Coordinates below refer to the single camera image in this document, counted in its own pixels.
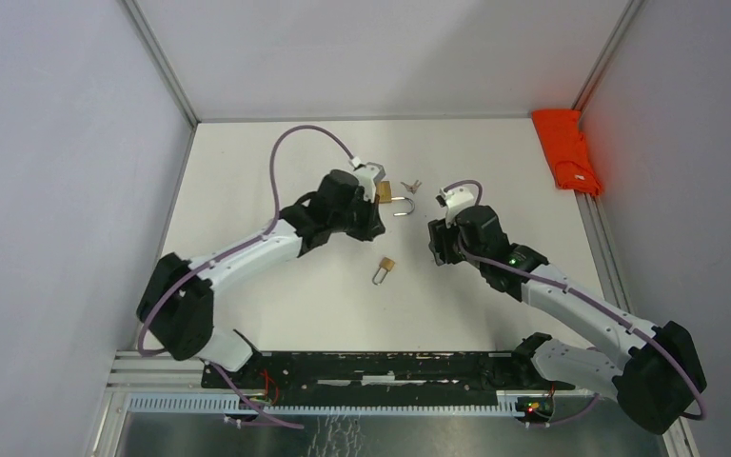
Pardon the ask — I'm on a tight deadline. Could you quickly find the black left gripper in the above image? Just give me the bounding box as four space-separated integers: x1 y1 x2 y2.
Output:
330 189 385 243

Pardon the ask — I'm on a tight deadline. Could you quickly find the large brass padlock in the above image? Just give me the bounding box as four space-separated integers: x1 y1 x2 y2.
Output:
376 181 416 217

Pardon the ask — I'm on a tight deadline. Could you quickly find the small brass padlock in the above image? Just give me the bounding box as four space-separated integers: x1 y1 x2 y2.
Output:
371 257 396 286

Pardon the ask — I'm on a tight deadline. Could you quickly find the silver key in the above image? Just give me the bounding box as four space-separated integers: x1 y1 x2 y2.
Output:
402 180 422 194

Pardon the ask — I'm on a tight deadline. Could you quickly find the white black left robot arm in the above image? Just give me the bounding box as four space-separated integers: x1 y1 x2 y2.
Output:
137 163 385 388

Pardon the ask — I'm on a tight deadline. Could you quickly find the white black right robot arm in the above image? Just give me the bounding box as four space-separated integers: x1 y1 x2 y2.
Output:
427 205 707 434

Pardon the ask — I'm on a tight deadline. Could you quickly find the orange folded cloth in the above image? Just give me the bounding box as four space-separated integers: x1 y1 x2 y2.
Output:
531 109 603 197

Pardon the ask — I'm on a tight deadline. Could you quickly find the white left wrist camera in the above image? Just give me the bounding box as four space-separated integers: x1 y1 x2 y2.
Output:
349 156 385 202

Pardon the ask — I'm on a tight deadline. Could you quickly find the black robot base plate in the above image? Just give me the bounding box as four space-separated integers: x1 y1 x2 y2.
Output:
201 351 573 407

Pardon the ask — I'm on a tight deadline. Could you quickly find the white slotted cable duct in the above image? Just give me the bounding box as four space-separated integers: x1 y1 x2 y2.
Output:
127 393 534 418

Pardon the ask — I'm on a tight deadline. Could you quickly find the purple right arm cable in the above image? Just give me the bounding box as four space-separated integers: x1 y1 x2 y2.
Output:
442 179 708 428

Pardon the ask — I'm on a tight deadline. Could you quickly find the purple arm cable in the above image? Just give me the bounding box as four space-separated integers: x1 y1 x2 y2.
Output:
136 124 357 432
442 179 708 428

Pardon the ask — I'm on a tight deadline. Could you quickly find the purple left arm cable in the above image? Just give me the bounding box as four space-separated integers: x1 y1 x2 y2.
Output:
136 124 357 432

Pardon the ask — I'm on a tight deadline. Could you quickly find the aluminium corner frame rail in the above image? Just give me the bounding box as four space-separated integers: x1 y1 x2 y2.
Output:
571 0 647 112

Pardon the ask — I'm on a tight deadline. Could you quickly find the left aluminium frame rail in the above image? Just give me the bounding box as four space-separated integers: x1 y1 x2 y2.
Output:
120 0 200 129

